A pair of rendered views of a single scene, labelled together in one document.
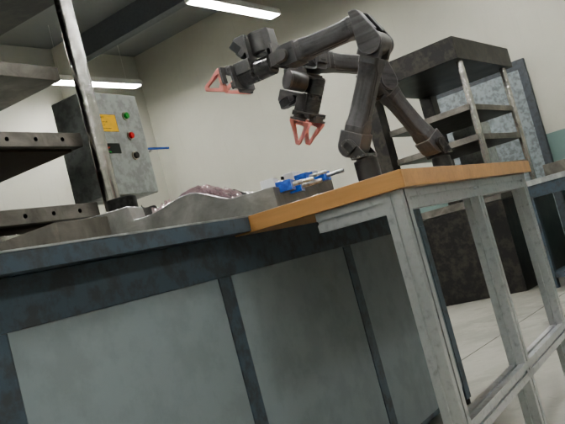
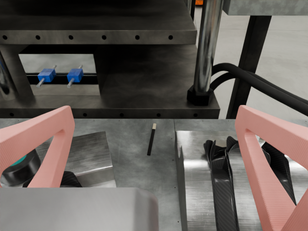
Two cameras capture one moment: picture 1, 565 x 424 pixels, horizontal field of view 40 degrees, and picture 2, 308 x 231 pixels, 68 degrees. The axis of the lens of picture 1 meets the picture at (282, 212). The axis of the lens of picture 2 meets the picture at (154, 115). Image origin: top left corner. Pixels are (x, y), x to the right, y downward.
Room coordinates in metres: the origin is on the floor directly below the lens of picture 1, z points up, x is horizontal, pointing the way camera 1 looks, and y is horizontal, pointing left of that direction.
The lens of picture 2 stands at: (2.11, 0.01, 1.28)
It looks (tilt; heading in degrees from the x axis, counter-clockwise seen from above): 37 degrees down; 60
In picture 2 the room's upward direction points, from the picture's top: straight up
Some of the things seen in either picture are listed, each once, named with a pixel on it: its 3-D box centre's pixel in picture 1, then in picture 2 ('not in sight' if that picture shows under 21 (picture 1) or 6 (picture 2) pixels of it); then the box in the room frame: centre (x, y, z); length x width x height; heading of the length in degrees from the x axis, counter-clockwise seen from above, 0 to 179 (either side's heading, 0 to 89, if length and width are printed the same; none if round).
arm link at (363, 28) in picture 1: (331, 50); not in sight; (1.97, -0.23, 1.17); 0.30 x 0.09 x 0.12; 60
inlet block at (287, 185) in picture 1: (288, 185); not in sight; (1.93, -0.03, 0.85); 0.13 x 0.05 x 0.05; 76
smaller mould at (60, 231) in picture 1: (55, 245); not in sight; (1.69, 0.50, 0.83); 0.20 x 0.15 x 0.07; 59
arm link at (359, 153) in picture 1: (358, 149); not in sight; (1.97, -0.23, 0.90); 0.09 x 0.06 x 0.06; 150
